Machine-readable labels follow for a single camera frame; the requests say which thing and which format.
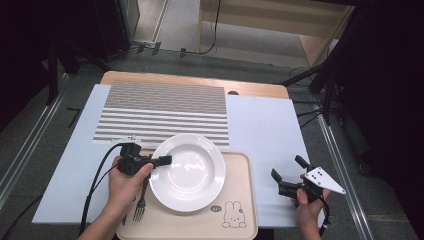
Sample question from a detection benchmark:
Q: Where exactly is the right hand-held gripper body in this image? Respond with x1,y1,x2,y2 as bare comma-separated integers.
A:
278,166,347,204

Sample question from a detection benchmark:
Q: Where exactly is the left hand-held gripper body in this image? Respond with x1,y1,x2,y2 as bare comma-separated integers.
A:
111,134,158,176

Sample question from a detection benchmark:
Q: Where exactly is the white deep plate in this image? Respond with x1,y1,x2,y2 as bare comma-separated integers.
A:
148,133,227,213

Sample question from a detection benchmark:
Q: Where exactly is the wooden handled fork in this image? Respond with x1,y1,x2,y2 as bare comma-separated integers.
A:
132,175,150,223

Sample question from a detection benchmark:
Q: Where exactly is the beige tray with rabbit print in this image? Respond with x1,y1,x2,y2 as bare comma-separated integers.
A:
115,148,259,240

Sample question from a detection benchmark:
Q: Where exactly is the person's left hand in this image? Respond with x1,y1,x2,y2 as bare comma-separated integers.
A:
107,156,155,212

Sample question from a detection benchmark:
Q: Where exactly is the person's right hand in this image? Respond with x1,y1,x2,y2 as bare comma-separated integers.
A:
295,188,333,232

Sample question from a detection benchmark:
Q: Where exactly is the white sheet table cover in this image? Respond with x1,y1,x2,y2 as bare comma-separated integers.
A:
32,83,328,229

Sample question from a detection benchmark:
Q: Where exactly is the striped woven placemat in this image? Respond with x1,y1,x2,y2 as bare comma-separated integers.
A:
92,79,231,148

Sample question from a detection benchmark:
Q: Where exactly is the black tripod stand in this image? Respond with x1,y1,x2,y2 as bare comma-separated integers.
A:
279,29,348,128

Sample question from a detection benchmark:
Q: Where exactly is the black metal stand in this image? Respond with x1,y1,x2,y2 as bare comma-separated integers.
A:
45,33,111,106

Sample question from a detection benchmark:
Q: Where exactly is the dark metal cabinet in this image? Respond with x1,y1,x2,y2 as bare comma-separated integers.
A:
93,0,141,62

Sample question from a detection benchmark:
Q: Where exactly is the light wooden cabinet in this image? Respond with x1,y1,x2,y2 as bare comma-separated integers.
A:
198,0,356,68

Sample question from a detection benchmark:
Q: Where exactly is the metal floor rail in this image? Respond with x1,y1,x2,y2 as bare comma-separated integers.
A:
0,73,72,209
315,113,375,240

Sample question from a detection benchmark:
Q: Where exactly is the right hand-held gripper cable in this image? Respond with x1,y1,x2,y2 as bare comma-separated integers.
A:
318,196,332,238

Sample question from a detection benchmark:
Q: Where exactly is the hand-held gripper cable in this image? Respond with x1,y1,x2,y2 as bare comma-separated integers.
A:
318,196,332,238
79,143,124,235

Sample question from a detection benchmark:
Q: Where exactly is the left hand-held gripper cable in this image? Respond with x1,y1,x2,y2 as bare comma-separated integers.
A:
79,143,124,235

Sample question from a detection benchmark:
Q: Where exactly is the black floor cable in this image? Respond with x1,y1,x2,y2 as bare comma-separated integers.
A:
0,194,45,240

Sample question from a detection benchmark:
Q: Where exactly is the black hanging power cable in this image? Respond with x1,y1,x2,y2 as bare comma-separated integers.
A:
181,0,223,56

